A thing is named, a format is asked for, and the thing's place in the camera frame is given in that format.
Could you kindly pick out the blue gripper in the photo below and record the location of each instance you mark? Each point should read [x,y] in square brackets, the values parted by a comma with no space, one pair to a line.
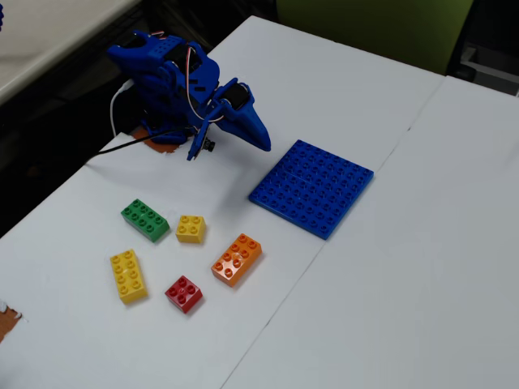
[248,118]

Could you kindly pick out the yellow 2x2 block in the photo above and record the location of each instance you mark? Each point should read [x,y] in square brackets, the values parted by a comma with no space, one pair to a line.
[190,229]

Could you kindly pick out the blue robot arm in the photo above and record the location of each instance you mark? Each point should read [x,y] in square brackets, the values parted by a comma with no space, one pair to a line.
[154,81]

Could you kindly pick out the orange 2x4 block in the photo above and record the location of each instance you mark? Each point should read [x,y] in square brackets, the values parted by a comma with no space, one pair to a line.
[235,261]

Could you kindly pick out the green 2x4 block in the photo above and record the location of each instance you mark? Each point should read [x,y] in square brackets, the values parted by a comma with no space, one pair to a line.
[144,219]

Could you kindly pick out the red 2x2 block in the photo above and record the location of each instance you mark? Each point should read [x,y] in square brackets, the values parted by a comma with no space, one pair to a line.
[182,293]

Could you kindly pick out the yellow 2x4 block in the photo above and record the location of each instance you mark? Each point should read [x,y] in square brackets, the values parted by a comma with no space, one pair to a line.
[127,277]

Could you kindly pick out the blue 8x8 baseplate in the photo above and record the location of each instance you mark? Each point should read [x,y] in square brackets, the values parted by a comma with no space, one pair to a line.
[312,186]

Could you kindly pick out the green partition panel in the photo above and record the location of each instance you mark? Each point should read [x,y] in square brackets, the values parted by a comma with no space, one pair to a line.
[365,28]

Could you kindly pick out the beige desk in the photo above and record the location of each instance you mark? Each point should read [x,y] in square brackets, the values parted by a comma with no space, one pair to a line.
[48,36]

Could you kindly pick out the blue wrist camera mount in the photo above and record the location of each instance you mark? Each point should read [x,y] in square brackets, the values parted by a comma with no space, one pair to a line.
[199,142]

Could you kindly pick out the grey metal bracket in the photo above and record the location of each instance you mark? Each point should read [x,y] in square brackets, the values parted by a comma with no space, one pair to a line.
[486,61]

